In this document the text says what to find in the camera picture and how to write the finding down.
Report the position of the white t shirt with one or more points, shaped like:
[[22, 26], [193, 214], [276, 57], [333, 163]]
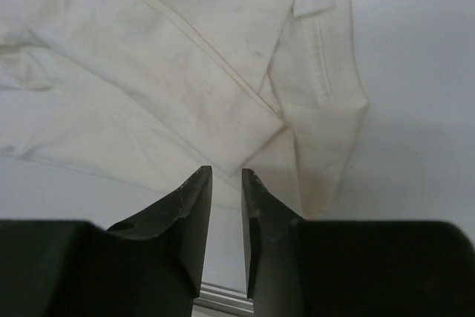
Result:
[[145, 91]]

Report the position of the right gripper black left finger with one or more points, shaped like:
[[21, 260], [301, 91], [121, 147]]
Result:
[[164, 249]]

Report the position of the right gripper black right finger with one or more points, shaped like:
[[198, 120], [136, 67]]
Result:
[[272, 274]]

